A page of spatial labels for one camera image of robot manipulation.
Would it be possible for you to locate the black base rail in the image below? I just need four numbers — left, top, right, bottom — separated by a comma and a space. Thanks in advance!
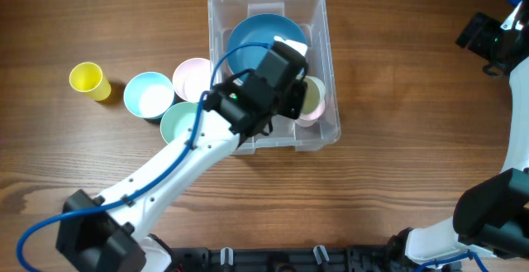
167, 245, 418, 272

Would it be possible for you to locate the pink bowl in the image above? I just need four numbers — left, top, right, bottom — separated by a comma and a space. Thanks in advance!
172, 58, 212, 103

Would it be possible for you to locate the mint green bowl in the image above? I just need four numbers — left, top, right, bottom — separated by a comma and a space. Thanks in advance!
160, 102, 198, 144

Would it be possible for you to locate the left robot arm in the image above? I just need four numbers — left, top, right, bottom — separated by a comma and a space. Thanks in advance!
55, 73, 307, 271

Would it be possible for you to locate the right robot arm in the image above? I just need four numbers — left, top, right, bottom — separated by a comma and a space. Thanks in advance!
404, 8, 528, 271

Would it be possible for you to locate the clear plastic storage bin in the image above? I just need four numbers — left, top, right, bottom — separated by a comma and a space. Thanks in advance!
207, 0, 341, 155

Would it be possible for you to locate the dark blue plate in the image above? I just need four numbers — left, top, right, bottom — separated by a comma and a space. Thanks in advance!
226, 13, 308, 74

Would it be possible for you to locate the left blue cable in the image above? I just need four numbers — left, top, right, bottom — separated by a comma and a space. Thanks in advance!
16, 41, 274, 272

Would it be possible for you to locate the yellow cup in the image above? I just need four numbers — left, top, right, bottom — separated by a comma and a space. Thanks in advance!
69, 62, 112, 102

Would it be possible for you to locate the light blue bowl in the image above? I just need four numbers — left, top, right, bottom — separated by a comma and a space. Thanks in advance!
123, 72, 175, 120

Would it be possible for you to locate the cream cup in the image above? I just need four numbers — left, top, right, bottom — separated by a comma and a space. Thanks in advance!
301, 76, 326, 114

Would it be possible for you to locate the pink cup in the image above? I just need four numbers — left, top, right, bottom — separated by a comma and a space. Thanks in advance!
294, 100, 326, 127

